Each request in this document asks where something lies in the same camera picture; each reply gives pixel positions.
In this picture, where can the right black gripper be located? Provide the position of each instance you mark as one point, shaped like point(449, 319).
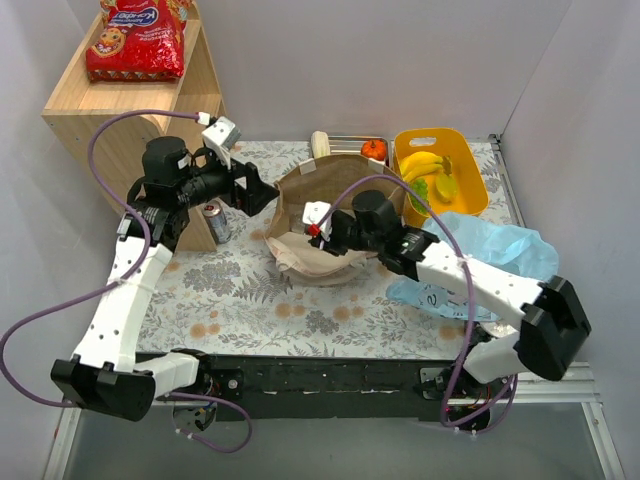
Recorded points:
point(333, 233)

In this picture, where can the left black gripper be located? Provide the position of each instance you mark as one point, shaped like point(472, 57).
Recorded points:
point(241, 185)

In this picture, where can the small silver bottle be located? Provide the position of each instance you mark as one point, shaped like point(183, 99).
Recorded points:
point(214, 215)

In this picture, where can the brown paper tote bag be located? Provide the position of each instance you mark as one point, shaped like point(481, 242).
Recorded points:
point(322, 179)

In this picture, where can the green vegetables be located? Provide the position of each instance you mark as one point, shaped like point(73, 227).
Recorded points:
point(419, 200)

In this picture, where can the small orange pumpkin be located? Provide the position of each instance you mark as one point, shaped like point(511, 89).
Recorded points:
point(375, 149)

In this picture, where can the white green leek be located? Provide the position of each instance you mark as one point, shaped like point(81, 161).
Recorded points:
point(320, 144)

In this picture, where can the yellow bananas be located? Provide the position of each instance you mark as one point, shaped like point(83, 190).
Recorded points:
point(419, 164)

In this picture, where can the yellow star fruit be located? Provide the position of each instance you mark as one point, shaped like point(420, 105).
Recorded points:
point(446, 187)

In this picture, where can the blue cartoon plastic bag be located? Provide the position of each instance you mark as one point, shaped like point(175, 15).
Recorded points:
point(513, 249)

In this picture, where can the red cookie snack packet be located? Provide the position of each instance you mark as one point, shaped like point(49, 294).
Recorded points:
point(141, 41)

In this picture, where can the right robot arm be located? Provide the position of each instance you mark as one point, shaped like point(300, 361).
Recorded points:
point(549, 321)

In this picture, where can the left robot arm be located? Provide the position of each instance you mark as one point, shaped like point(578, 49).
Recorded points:
point(103, 374)

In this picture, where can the metal tray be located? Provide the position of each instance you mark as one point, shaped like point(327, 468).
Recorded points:
point(347, 149)

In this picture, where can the floral table mat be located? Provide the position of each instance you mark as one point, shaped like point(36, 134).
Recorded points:
point(235, 301)

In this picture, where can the wooden shelf unit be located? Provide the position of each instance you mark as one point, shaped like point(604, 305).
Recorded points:
point(77, 107)

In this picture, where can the yellow plastic basket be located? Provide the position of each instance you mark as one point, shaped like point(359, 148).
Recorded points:
point(472, 198)

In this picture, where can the grey tape roll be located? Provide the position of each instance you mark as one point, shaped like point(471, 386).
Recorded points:
point(498, 329)

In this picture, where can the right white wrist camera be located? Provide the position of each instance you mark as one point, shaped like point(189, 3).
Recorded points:
point(317, 219)

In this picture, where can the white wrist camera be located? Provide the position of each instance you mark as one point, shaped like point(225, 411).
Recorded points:
point(220, 137)
point(317, 219)

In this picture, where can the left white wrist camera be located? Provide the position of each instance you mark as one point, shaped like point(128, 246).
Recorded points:
point(220, 137)

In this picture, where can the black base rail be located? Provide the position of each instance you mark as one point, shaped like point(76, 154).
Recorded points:
point(267, 387)

